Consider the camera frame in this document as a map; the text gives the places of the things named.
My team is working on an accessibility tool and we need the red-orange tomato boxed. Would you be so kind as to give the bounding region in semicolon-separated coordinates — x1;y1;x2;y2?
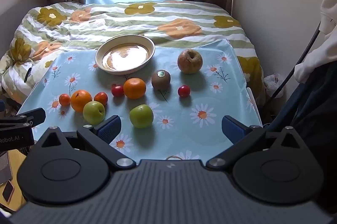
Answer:
94;92;108;107

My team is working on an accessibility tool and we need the grey padded headboard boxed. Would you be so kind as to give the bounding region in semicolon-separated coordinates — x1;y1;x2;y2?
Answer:
0;0;49;56

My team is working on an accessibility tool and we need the striped floral blanket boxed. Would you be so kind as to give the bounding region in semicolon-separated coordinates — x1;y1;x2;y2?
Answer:
0;0;265;108

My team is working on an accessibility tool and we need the brown wrinkled apple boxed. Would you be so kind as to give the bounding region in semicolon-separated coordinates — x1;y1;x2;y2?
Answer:
177;49;203;74

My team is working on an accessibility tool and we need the phone with pink case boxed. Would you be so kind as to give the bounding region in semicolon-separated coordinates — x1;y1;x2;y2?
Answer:
1;180;15;203

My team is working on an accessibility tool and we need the orange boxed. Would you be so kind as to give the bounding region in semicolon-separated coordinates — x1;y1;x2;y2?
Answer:
123;78;146;100
70;90;93;113

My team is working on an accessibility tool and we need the red cherry tomato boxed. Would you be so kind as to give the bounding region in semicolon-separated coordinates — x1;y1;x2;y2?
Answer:
111;85;124;97
178;85;191;97

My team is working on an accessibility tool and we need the cream ceramic bowl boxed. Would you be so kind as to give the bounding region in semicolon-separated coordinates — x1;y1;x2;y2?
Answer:
95;35;155;75

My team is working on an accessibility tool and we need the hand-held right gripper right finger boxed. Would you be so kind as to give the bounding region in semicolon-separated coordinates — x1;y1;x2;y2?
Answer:
206;115;303;169

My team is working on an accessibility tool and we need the black cable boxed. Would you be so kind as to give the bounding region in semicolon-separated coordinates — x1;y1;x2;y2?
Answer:
271;21;322;98

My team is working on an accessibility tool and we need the kiwi with green sticker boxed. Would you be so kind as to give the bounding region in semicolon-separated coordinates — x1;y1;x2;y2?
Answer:
151;69;171;90

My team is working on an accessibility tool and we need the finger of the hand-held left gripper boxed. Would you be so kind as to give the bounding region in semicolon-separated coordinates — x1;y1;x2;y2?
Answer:
0;108;47;130

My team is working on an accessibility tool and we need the green apple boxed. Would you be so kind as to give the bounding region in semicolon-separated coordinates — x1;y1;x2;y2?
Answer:
129;104;154;128
83;101;106;125

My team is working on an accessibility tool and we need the white plastic bag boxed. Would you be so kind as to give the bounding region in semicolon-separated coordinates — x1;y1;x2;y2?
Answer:
263;74;285;106

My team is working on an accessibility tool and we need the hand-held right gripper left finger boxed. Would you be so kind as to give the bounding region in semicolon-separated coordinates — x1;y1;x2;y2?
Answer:
34;115;136;170

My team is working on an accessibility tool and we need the white garment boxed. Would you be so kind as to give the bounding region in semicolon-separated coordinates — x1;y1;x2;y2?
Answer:
293;0;337;83

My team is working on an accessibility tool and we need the small black tag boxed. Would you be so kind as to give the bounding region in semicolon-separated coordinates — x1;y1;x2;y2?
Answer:
24;66;33;83

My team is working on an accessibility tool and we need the light blue daisy tablecloth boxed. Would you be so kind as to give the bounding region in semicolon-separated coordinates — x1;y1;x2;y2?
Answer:
16;39;263;161

